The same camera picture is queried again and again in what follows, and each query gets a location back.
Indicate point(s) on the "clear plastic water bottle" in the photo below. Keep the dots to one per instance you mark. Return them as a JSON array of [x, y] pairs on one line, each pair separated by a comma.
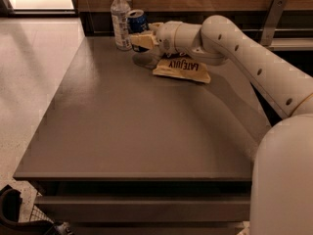
[[119, 11]]

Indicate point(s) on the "metal shelf bracket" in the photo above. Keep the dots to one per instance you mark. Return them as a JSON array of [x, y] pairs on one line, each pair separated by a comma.
[[274, 14]]

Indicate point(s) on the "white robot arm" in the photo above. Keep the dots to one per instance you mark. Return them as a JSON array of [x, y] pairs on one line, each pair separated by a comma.
[[281, 201]]

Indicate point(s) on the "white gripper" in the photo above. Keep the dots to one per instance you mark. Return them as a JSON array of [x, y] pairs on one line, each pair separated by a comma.
[[166, 36]]

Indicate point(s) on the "Late July chip bag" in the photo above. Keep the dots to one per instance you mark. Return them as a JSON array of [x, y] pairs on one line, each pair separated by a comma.
[[182, 67]]

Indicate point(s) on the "blue pepsi can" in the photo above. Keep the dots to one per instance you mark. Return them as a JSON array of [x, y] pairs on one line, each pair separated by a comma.
[[137, 23]]

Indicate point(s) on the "grey cabinet drawer front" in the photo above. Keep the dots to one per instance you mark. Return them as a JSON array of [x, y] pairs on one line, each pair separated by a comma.
[[127, 209]]

